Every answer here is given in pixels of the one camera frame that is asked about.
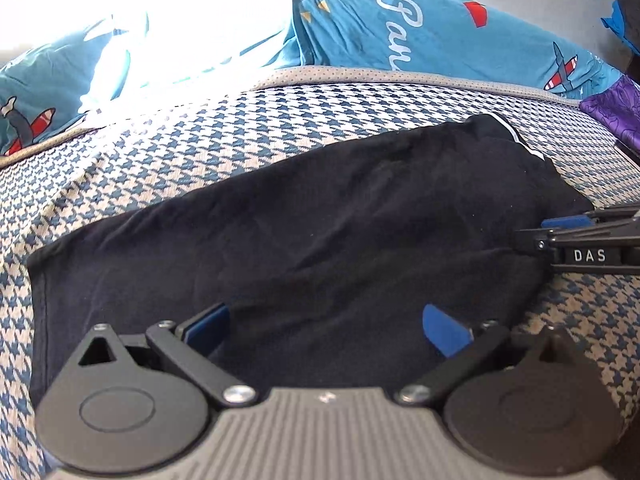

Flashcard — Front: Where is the black garment with white stripes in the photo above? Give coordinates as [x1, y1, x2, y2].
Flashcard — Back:
[27, 115, 591, 402]

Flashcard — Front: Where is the smartphone with gold edge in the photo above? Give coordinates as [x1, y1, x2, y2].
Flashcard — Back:
[615, 141, 640, 167]

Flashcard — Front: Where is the purple floral cloth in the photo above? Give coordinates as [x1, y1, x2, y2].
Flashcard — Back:
[579, 75, 640, 153]

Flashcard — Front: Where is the black and blue hanging garment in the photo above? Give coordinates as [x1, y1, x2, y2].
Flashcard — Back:
[601, 0, 640, 56]

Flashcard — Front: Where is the blue airplane print pillow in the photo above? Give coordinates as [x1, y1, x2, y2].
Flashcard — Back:
[270, 0, 622, 100]
[0, 12, 151, 158]

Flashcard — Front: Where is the houndstooth blue beige mattress cover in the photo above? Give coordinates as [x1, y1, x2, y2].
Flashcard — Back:
[1, 67, 639, 479]

